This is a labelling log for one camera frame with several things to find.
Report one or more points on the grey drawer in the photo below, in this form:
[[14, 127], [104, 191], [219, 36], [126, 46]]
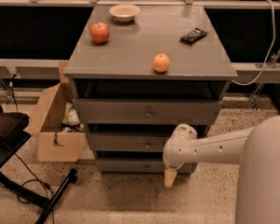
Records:
[[132, 111], [127, 142], [129, 166]]

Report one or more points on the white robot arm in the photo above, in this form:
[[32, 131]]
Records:
[[255, 150]]

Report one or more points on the grey bottom drawer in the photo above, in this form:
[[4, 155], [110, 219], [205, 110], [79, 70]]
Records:
[[129, 166]]

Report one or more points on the grey top drawer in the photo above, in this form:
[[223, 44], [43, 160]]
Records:
[[132, 111]]

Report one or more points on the grey drawer cabinet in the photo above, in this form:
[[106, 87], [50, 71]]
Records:
[[123, 67]]

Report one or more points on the orange fruit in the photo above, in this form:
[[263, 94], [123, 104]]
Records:
[[161, 63]]

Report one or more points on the white green bag in box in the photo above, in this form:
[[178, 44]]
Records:
[[70, 116]]

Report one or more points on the cardboard box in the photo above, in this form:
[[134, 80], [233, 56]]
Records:
[[54, 144]]

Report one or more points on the black snack packet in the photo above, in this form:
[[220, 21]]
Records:
[[193, 36]]

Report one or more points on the red apple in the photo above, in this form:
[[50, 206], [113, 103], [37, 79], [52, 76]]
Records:
[[100, 32]]

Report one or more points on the black stand with tray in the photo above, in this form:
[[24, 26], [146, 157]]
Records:
[[12, 137]]

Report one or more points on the white bowl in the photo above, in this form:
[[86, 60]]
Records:
[[124, 13]]

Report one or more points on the grey metal rail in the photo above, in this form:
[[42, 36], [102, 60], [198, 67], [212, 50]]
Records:
[[31, 69]]

